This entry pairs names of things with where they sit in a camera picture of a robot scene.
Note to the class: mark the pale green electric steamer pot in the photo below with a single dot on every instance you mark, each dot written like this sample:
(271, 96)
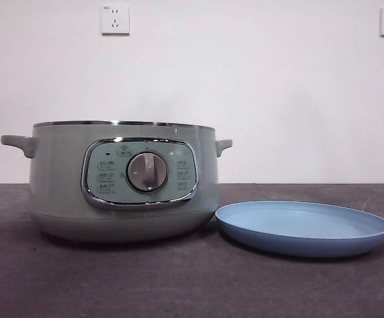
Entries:
(59, 185)

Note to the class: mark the blue round plate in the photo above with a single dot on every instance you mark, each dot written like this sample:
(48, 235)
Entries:
(304, 222)

